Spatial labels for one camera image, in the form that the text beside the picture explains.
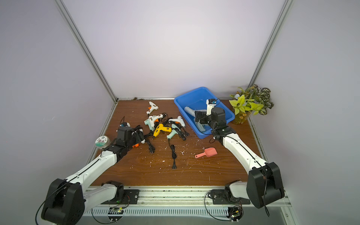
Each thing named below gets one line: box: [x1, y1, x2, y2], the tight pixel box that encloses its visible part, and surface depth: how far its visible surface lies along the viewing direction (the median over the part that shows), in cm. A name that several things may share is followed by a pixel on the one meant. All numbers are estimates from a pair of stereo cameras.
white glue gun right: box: [168, 115, 187, 129], surface depth 106 cm
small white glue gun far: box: [146, 101, 159, 115], surface depth 116 cm
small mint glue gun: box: [166, 123, 180, 140], surface depth 99 cm
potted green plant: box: [228, 84, 274, 125], surface depth 89 cm
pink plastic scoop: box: [194, 147, 218, 158], surface depth 91 cm
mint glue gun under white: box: [143, 118, 155, 132], surface depth 102 cm
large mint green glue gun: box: [193, 118, 206, 132], surface depth 99 cm
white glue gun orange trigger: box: [148, 113, 164, 131], surface depth 105 cm
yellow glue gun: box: [152, 123, 173, 140], surface depth 100 cm
